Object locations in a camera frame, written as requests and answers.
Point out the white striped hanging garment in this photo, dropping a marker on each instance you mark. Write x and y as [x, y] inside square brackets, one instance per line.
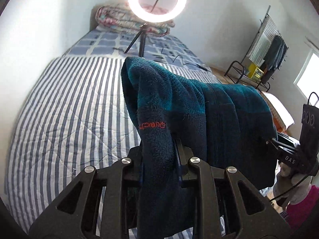
[263, 40]

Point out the bright window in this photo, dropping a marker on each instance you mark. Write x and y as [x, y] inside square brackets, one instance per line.
[307, 79]

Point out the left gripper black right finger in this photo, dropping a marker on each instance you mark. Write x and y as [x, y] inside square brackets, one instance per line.
[227, 205]

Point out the dark hanging garment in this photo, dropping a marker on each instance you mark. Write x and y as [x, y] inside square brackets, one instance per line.
[273, 58]

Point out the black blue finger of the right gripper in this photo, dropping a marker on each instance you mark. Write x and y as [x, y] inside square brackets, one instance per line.
[284, 141]

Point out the floral folded blanket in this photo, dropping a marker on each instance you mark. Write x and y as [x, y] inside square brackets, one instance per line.
[120, 18]

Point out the teal plaid fleece jacket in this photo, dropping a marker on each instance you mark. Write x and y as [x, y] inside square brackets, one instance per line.
[224, 125]

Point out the blue white striped quilt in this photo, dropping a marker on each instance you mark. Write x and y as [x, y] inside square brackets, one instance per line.
[74, 117]

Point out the ring light on tripod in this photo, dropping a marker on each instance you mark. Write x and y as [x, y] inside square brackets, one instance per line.
[151, 17]

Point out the right hand in grey glove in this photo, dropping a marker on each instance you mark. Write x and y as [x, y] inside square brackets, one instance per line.
[290, 186]

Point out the black metal clothes rack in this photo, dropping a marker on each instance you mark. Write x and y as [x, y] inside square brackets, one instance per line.
[238, 70]

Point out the white orange pillow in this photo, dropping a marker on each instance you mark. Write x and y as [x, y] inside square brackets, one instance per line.
[281, 117]

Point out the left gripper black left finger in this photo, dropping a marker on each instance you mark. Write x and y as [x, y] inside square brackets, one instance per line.
[95, 204]

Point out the pink sleeve right forearm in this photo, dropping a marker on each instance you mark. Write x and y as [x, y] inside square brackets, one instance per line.
[298, 213]

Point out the yellow box on rack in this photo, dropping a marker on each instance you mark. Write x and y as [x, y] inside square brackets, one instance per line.
[254, 72]

